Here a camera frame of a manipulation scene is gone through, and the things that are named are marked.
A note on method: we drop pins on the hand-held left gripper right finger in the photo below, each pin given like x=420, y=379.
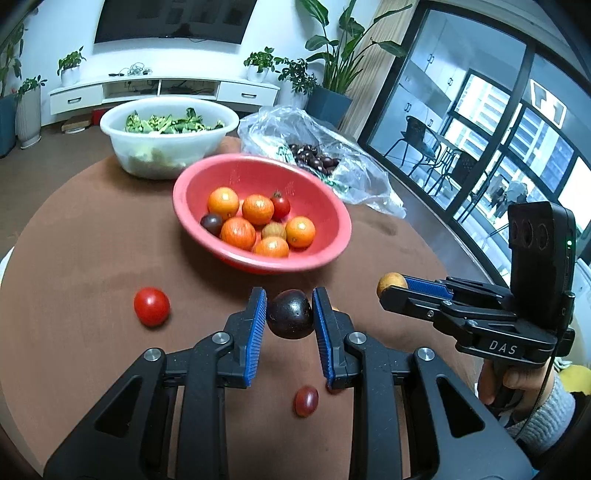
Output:
x=323, y=341

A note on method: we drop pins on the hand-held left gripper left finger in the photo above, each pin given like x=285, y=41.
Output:
x=256, y=337

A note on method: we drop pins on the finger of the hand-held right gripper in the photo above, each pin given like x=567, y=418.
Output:
x=427, y=287
x=406, y=302

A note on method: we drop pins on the tan longan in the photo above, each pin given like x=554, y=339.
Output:
x=273, y=229
x=390, y=282

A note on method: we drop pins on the dark purple plum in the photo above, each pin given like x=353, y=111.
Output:
x=290, y=314

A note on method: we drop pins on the orange tangerine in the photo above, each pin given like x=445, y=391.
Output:
x=271, y=247
x=257, y=209
x=300, y=231
x=223, y=202

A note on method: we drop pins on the red plastic basin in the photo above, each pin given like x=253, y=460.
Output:
x=258, y=175

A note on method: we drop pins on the person's right forearm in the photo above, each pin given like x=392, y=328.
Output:
x=549, y=424

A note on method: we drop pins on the person's right hand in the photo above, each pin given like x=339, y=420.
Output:
x=526, y=387

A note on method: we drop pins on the small dark red cherry tomato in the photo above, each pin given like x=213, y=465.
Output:
x=306, y=400

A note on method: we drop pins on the reddish striped tangerine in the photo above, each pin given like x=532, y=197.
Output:
x=238, y=233

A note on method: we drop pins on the large red tomato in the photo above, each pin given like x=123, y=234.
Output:
x=151, y=306

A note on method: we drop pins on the black outdoor chair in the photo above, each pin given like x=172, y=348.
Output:
x=461, y=170
x=415, y=138

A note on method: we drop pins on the yellow cloth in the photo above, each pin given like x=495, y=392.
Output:
x=577, y=381

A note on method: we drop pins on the clear plastic bag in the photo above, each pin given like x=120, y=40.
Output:
x=364, y=175

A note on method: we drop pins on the glass sliding door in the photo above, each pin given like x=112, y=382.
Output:
x=489, y=92

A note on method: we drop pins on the large-leaf plant in blue pot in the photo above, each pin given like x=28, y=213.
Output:
x=330, y=101

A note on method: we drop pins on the white plastic basin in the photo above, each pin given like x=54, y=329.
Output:
x=152, y=147

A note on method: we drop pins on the beige curtain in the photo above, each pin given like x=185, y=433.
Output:
x=369, y=78

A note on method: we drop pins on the green leafy vegetables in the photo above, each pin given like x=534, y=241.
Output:
x=171, y=122

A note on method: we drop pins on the plant in tall white pot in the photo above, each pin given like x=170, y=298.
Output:
x=295, y=83

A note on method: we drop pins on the white television cabinet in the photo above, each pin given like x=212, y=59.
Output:
x=244, y=92

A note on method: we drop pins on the bushy plant in white pot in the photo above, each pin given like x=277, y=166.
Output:
x=259, y=67

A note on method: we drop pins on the red box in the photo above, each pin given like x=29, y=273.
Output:
x=99, y=114

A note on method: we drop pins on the plant in white ribbed pot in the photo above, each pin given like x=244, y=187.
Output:
x=28, y=115

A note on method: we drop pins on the small plant in white pot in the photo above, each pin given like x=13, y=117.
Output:
x=70, y=69

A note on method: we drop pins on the black wall television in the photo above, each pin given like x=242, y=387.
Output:
x=175, y=21

